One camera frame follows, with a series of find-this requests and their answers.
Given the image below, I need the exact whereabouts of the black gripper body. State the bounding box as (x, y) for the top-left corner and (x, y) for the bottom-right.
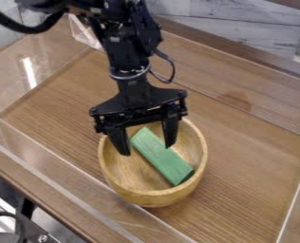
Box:
(88, 70), (187, 134)

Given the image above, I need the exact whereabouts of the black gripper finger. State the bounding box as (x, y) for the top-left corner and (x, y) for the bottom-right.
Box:
(162, 112), (179, 148)
(106, 126), (131, 156)

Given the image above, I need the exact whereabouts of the green rectangular block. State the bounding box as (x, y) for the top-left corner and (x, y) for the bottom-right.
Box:
(130, 127), (194, 186)

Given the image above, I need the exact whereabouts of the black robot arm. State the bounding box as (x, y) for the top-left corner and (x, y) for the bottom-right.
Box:
(16, 0), (187, 156)

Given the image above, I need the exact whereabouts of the black cable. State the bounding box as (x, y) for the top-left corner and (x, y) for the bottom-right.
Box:
(147, 48), (176, 84)

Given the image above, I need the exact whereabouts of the clear acrylic front wall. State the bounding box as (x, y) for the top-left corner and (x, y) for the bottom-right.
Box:
(0, 120), (195, 243)

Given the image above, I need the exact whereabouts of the clear acrylic corner bracket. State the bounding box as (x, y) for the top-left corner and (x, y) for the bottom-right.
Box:
(68, 14), (102, 49)

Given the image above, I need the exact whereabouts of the black table leg bracket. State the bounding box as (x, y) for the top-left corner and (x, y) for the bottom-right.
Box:
(15, 197), (60, 243)

